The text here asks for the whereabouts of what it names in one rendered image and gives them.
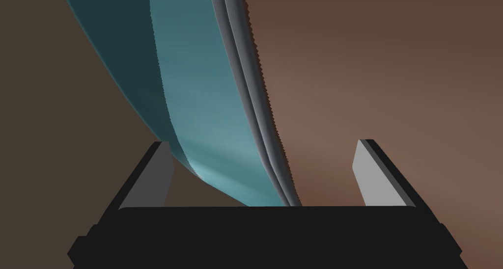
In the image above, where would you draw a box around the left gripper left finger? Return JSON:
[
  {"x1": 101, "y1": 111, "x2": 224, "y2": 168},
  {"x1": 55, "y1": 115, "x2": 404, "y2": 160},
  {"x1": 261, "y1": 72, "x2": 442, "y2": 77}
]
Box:
[{"x1": 103, "y1": 141, "x2": 175, "y2": 213}]

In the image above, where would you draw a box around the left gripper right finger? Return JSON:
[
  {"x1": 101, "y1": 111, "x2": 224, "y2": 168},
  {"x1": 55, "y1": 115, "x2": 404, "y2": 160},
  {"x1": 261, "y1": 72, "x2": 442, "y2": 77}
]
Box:
[{"x1": 352, "y1": 139, "x2": 427, "y2": 210}]

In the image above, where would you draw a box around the teal and grey curved handle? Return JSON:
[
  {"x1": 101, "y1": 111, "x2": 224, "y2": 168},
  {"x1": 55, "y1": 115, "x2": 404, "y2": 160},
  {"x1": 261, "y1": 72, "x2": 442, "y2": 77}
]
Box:
[{"x1": 58, "y1": 0, "x2": 303, "y2": 208}]

